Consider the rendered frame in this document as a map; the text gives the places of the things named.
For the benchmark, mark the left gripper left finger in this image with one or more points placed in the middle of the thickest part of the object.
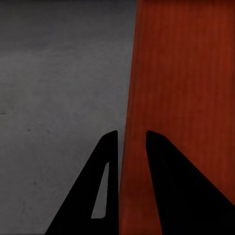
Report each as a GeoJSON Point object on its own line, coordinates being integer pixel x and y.
{"type": "Point", "coordinates": [74, 216]}

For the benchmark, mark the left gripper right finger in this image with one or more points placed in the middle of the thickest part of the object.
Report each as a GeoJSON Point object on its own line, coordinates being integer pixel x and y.
{"type": "Point", "coordinates": [188, 203]}

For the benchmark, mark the storage box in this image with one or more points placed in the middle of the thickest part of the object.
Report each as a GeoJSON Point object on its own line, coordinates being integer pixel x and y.
{"type": "Point", "coordinates": [182, 85]}

